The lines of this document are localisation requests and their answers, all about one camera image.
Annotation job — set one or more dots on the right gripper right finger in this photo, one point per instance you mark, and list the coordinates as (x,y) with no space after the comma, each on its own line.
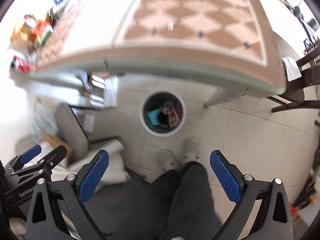
(273,220)

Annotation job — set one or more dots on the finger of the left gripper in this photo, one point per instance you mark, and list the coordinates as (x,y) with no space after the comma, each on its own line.
(18,162)

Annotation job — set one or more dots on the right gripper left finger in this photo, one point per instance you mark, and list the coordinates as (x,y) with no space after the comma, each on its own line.
(45,219)

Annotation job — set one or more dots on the red snack pouch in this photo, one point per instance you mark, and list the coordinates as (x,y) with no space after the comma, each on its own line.
(174,117)

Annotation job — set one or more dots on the white round trash bin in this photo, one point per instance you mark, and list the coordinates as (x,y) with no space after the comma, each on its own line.
(153,120)

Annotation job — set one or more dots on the cardboard box on floor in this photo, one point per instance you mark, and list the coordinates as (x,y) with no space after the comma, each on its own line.
(54,141)

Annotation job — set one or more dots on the white folded cushion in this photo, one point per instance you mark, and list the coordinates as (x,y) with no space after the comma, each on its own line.
(114,174)

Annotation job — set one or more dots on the person's dark trouser legs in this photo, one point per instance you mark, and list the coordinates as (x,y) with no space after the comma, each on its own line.
(178,204)

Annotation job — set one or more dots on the left grey slipper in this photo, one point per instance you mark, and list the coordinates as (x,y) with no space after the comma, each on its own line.
(167,161)

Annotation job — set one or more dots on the grey slipper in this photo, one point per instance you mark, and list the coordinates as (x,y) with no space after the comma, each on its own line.
(167,161)
(191,150)

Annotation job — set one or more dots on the red crushed can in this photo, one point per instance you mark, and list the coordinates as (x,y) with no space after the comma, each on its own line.
(20,65)

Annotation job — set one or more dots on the right grey slipper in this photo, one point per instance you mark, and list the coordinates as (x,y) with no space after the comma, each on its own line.
(191,150)

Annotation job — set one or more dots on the orange box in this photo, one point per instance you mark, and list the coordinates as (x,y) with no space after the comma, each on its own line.
(40,32)

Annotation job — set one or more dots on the white table leg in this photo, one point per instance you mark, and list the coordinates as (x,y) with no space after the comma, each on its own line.
(223,95)

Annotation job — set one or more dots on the dark wooden chair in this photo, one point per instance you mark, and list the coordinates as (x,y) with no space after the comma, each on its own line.
(307,75)

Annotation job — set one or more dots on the checkered table cloth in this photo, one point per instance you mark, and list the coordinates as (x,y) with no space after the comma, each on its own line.
(225,43)

